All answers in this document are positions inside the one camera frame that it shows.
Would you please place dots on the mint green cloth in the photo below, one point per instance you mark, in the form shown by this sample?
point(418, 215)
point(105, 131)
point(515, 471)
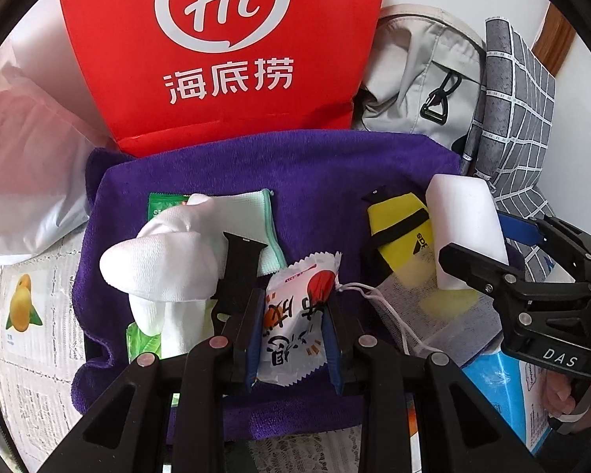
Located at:
point(251, 221)

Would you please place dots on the blue tissue pack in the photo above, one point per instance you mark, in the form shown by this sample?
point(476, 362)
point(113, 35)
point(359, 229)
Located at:
point(497, 389)

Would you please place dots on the grey checked cushion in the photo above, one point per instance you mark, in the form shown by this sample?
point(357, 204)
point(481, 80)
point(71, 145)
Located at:
point(517, 108)

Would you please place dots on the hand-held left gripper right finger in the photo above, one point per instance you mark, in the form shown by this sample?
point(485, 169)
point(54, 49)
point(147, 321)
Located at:
point(332, 350)

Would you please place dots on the red paper shopping bag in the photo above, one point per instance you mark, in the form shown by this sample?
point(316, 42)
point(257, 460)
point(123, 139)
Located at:
point(128, 83)

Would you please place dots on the clear plastic mask bag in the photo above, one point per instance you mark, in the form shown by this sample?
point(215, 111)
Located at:
point(448, 320)

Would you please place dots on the light green tissue pack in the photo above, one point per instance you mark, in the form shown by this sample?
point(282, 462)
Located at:
point(140, 340)

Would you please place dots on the white sock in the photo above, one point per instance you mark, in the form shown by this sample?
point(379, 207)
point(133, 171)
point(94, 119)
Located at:
point(162, 261)

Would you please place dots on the person's right hand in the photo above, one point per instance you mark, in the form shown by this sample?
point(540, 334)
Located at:
point(556, 394)

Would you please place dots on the small blue fabric piece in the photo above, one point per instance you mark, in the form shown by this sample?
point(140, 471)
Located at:
point(545, 263)

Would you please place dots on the white red snack packet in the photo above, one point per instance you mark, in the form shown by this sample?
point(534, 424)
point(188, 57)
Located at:
point(295, 315)

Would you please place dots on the brown wooden door frame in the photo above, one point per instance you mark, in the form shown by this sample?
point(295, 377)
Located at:
point(556, 34)

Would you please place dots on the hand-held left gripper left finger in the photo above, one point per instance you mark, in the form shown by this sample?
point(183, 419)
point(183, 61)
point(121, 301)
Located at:
point(253, 340)

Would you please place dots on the fruit print tablecloth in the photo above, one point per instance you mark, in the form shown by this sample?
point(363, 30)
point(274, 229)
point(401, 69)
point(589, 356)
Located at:
point(34, 354)

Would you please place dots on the grey fabric bag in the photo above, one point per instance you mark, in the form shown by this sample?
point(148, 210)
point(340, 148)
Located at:
point(404, 59)

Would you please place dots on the purple towel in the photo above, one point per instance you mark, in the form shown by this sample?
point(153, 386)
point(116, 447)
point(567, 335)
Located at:
point(325, 182)

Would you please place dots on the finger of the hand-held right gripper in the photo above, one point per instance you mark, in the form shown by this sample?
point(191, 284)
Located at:
point(519, 229)
point(477, 268)

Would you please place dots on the green sachet packet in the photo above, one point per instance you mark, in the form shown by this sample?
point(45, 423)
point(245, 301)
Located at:
point(165, 204)

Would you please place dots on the white sponge block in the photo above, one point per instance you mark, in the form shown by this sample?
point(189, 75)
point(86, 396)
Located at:
point(465, 217)

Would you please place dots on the white plastic shopping bag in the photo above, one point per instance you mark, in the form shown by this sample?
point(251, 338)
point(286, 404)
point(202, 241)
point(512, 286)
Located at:
point(29, 157)

